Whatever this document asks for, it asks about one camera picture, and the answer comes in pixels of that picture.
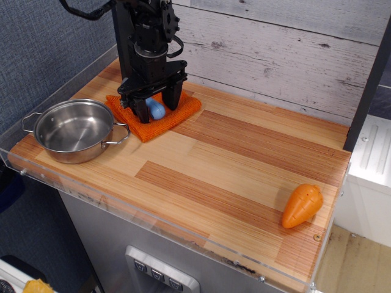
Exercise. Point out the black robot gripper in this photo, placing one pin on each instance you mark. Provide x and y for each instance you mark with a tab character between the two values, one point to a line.
152	74

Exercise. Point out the blue and grey toy spoon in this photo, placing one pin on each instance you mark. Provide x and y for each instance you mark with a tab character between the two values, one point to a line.
156	109

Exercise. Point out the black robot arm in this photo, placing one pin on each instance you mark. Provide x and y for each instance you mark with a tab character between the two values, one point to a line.
147	45

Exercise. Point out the orange knitted rag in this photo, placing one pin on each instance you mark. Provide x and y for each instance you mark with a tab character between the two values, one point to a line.
146	131

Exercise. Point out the stainless steel pot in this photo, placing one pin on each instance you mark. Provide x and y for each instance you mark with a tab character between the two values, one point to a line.
77	130

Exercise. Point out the silver toy fridge cabinet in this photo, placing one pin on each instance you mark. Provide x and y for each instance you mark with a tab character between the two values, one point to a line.
221	254

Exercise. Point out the silver dispenser button panel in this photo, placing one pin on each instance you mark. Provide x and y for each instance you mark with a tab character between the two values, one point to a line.
153	275

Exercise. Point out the orange toy carrot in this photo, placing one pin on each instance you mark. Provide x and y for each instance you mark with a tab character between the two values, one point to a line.
304	202

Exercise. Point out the yellow object at corner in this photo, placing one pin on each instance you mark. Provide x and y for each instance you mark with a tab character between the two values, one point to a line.
37	286

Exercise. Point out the white ribbed side box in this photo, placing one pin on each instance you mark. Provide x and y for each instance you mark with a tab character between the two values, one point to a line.
364	205

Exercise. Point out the dark left shelf post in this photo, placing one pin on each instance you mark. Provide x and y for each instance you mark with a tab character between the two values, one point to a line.
123	31

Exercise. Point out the dark shelf post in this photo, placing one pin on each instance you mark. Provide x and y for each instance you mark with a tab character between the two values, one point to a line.
123	31
366	22

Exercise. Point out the clear acrylic guard rail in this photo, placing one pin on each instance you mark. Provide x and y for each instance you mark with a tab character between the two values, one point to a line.
237	198

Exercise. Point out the dark right shelf post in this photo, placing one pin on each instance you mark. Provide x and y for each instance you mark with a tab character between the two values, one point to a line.
366	22

